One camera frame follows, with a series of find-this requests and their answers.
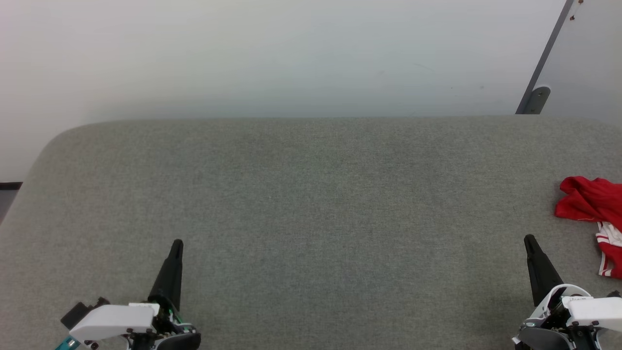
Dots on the grey fabric sofa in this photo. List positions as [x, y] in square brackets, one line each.
[311, 218]

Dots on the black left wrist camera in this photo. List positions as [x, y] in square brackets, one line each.
[80, 311]

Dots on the grey metal wall bracket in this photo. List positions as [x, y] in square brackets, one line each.
[539, 92]

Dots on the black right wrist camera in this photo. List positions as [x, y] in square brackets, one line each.
[615, 293]

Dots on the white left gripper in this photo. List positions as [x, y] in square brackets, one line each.
[114, 321]

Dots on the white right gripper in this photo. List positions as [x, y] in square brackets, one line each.
[578, 316]

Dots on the red white basketball jersey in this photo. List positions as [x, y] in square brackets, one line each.
[588, 199]

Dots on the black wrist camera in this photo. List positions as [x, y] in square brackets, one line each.
[80, 311]
[615, 293]

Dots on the teal left camera connector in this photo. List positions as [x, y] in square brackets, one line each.
[67, 344]

